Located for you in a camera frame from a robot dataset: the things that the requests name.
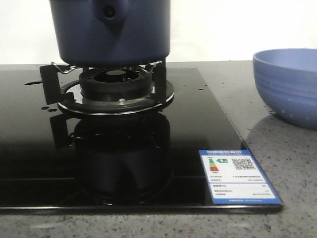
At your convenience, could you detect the dark blue cooking pot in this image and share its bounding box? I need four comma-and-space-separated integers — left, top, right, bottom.
50, 0, 171, 67

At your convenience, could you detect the light blue plastic bowl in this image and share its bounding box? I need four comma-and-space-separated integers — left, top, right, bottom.
253, 48, 317, 129

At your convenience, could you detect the black metal pot support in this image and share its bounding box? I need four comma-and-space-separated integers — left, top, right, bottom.
40, 59, 174, 116

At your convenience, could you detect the black round gas burner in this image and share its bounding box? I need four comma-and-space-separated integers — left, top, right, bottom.
79, 67, 152, 102

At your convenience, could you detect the blue white energy label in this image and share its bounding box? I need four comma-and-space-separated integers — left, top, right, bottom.
199, 150, 282, 205

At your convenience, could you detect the black glass gas stove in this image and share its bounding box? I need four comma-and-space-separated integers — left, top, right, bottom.
0, 68, 283, 214

